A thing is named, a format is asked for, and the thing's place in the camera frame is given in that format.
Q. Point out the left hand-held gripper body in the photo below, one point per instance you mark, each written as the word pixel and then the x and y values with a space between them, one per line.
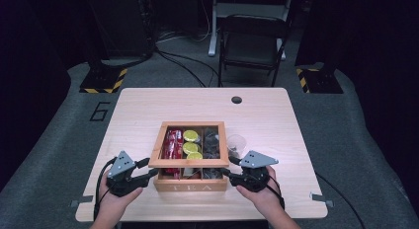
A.
pixel 122 176

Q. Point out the red tea packet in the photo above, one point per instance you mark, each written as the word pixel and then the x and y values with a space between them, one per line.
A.
pixel 179 144
pixel 169 146

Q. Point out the stand base with hazard stripes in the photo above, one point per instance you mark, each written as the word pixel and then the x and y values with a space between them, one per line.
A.
pixel 321 82
pixel 102 82

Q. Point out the person's left hand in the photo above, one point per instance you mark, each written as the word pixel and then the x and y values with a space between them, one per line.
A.
pixel 113 202

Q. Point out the pale foil packet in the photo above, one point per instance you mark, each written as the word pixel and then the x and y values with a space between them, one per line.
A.
pixel 192 172

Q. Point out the pile of dark tea packets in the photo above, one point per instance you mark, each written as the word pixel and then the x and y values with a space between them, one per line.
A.
pixel 210 146

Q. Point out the black table grommet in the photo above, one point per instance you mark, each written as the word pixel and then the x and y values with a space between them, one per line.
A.
pixel 236 100

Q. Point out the single dark tea bag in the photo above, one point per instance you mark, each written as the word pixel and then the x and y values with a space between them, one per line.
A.
pixel 235 150

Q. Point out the black folding chair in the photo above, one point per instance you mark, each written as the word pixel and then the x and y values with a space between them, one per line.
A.
pixel 252 41

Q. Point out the wooden tea box glass lid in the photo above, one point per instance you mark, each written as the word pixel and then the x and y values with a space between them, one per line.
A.
pixel 191 187

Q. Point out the dark cabinet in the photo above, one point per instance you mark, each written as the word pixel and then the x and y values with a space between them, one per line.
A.
pixel 122 25

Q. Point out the person's right hand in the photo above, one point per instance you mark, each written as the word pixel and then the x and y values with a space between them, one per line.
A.
pixel 267 199

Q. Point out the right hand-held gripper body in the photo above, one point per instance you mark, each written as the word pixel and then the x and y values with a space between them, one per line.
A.
pixel 255 176

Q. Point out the white desk frame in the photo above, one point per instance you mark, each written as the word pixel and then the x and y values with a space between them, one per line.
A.
pixel 230 9

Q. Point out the clear plastic cup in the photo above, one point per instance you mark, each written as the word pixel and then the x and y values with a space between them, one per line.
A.
pixel 237 145

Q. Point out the yellow-green round capsule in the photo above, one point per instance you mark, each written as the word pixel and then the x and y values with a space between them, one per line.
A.
pixel 190 147
pixel 194 155
pixel 190 136

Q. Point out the grey table clip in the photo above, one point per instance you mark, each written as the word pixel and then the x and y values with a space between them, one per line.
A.
pixel 81 201
pixel 321 199

